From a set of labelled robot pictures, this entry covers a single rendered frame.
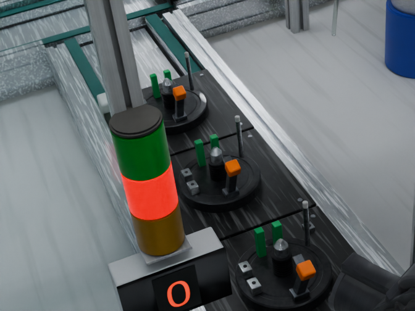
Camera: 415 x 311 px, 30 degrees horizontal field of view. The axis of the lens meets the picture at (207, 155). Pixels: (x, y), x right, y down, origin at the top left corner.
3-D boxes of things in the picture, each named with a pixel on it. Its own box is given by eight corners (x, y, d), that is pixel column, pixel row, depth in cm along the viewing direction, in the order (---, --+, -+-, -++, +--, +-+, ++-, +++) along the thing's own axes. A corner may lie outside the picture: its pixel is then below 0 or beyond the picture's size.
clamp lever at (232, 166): (238, 192, 126) (241, 168, 119) (227, 195, 125) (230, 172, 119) (230, 174, 127) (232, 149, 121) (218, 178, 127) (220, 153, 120)
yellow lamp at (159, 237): (192, 245, 79) (185, 210, 76) (146, 263, 78) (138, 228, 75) (175, 216, 83) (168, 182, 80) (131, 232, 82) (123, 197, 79)
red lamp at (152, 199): (185, 210, 76) (178, 171, 73) (137, 226, 75) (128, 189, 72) (168, 181, 80) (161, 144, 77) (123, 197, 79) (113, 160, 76)
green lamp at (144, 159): (178, 171, 73) (170, 129, 70) (128, 187, 72) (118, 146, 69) (161, 143, 77) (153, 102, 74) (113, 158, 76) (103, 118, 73)
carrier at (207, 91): (255, 134, 145) (249, 78, 137) (134, 176, 140) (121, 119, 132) (207, 76, 164) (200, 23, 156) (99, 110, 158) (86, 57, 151)
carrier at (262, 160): (317, 212, 126) (314, 152, 119) (180, 263, 121) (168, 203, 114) (255, 136, 145) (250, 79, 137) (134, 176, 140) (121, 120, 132)
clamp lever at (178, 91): (186, 116, 144) (186, 92, 138) (176, 120, 144) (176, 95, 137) (179, 102, 146) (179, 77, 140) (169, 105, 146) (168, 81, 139)
